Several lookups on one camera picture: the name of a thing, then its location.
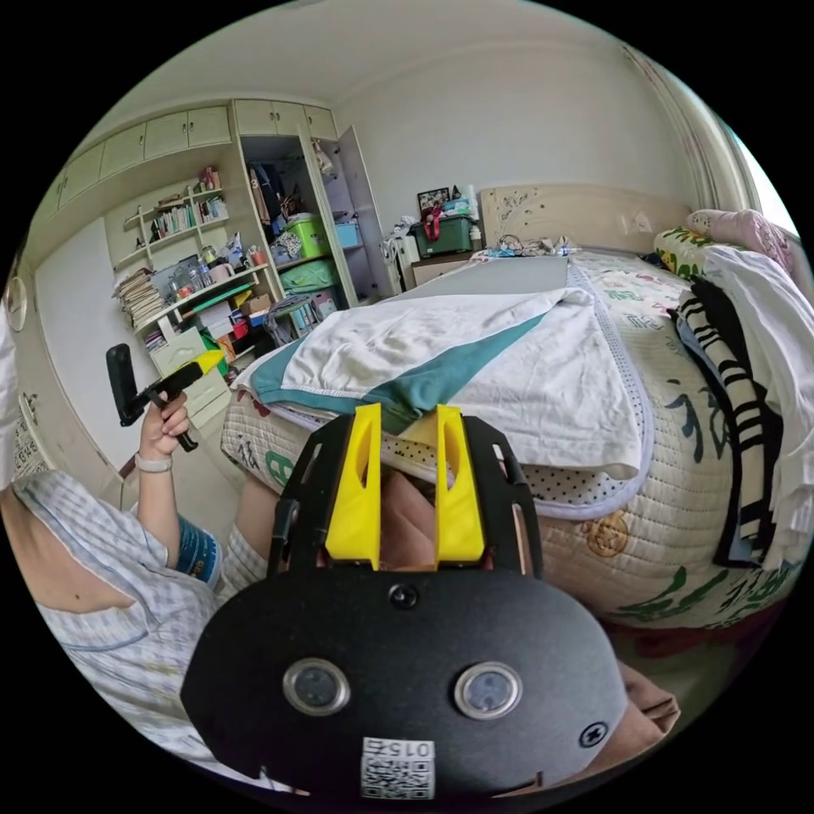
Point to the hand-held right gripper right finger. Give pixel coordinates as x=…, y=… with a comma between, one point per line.
x=459, y=502

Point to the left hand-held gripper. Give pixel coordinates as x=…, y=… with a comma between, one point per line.
x=166, y=386

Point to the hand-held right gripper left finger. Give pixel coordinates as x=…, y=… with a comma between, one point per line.
x=356, y=496

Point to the person's left forearm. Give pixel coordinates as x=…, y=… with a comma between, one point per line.
x=159, y=502

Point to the white blue short sleeve shirt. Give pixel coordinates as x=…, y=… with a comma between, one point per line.
x=477, y=362

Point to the person's left hand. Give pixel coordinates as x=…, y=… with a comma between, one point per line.
x=166, y=429

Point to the cream drawer cabinet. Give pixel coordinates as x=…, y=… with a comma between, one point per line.
x=191, y=375

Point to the cream shelf with books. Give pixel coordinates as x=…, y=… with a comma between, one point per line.
x=184, y=254

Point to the open cream cupboard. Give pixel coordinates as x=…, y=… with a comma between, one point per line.
x=299, y=210

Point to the bed with printed quilt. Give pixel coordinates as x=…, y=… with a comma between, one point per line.
x=636, y=559

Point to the cream nightstand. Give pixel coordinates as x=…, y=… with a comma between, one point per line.
x=442, y=267

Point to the person's body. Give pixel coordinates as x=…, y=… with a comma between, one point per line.
x=95, y=604

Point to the green storage box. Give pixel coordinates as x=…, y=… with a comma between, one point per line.
x=445, y=234

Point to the pile of clothes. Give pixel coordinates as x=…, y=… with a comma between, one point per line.
x=738, y=381

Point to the yellow printed pillow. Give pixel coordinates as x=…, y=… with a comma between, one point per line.
x=680, y=251

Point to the pink pillow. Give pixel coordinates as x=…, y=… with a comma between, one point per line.
x=747, y=229

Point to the cream curtain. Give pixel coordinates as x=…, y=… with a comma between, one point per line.
x=699, y=127

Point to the cream wall cabinets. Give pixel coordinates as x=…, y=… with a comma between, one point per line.
x=165, y=137

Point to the picture frame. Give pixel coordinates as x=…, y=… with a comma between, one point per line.
x=433, y=200

